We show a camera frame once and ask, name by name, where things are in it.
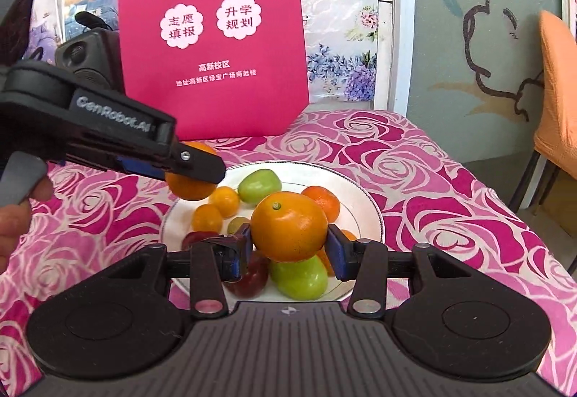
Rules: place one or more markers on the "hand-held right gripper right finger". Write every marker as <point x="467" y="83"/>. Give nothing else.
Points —
<point x="333" y="252"/>

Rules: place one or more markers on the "small orange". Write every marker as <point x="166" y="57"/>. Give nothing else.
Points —
<point x="207" y="217"/>

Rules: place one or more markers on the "dark red apple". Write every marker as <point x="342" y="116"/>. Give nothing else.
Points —
<point x="254" y="277"/>
<point x="196" y="239"/>

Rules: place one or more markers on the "person's left hand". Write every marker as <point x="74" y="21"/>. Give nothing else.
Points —
<point x="13" y="230"/>

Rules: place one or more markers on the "pink rose tablecloth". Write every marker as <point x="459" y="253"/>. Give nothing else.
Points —
<point x="450" y="198"/>

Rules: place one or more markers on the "black microphone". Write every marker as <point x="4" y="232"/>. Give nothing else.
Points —
<point x="92" y="20"/>

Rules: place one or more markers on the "orange chair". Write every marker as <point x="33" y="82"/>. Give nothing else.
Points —
<point x="559" y="99"/>

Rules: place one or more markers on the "pink tote bag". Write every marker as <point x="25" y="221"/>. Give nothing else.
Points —
<point x="216" y="108"/>

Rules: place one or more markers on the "green apple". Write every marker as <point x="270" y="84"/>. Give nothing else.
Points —
<point x="259" y="185"/>
<point x="300" y="280"/>

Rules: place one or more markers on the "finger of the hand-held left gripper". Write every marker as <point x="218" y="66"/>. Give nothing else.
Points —
<point x="198" y="167"/>

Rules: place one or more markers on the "white plate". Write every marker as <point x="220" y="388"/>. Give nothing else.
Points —
<point x="356" y="207"/>

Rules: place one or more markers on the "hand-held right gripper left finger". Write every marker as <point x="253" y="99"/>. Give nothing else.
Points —
<point x="245" y="243"/>

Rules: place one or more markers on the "white door frame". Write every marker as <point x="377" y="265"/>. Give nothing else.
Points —
<point x="394" y="41"/>

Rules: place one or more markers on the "small yellow-green pear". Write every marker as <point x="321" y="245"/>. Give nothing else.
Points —
<point x="235" y="225"/>

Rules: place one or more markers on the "black speaker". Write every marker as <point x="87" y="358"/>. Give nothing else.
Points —
<point x="85" y="59"/>

